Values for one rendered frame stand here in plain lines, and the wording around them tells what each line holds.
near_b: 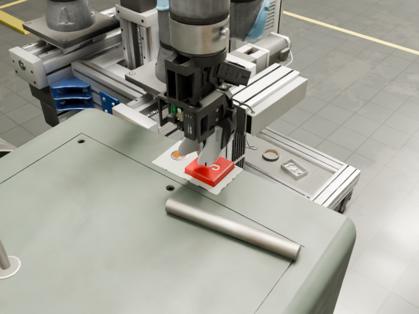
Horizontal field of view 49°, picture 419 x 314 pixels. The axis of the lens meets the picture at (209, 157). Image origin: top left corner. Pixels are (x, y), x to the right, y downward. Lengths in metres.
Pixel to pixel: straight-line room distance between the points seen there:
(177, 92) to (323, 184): 1.80
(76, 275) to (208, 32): 0.35
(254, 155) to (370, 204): 0.68
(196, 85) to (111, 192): 0.23
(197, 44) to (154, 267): 0.29
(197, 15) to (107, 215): 0.32
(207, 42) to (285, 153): 1.95
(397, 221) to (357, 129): 0.81
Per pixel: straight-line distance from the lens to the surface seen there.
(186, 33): 0.57
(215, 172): 0.73
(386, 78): 3.81
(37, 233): 0.70
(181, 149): 0.69
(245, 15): 1.07
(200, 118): 0.60
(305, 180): 2.34
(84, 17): 1.51
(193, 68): 0.58
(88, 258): 0.65
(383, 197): 2.68
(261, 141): 2.56
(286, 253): 0.62
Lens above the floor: 1.75
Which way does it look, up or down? 39 degrees down
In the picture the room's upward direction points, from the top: straight up
